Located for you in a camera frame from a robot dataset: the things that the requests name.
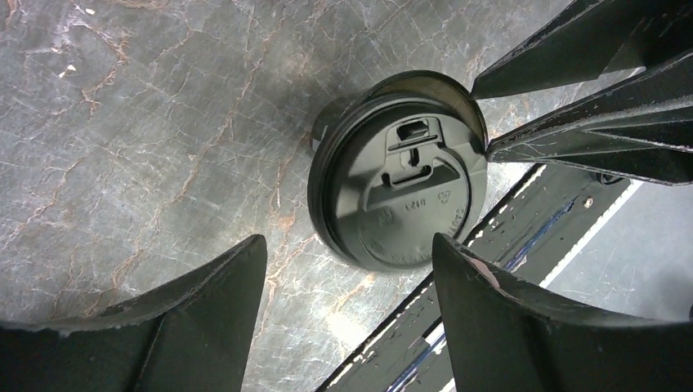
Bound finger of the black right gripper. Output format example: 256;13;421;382
486;52;692;185
472;1;692;99

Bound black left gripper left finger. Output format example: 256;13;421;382
1;234;267;391

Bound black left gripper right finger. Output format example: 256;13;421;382
432;234;692;391

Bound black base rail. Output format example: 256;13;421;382
320;165;639;391

